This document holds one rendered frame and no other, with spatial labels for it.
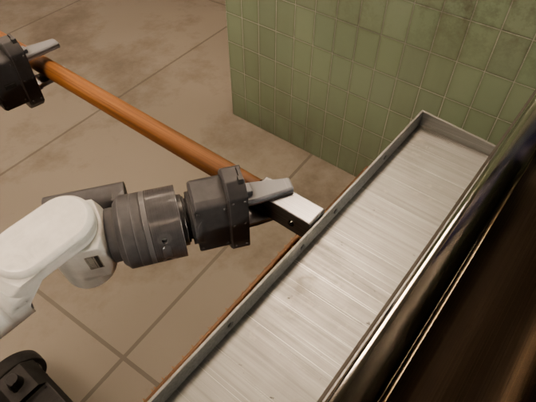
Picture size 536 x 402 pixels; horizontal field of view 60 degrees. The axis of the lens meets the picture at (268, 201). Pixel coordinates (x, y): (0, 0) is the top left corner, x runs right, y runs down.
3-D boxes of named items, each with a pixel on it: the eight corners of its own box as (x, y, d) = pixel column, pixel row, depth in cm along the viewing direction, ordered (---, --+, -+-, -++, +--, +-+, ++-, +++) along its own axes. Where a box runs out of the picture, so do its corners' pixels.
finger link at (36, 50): (62, 48, 77) (26, 61, 74) (53, 41, 79) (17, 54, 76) (59, 39, 76) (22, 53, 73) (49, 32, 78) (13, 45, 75)
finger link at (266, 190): (295, 195, 56) (246, 206, 55) (287, 178, 58) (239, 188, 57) (296, 187, 55) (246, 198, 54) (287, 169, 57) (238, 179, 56)
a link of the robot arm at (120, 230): (147, 242, 49) (33, 267, 47) (161, 281, 58) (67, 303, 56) (132, 159, 55) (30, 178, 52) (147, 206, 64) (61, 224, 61)
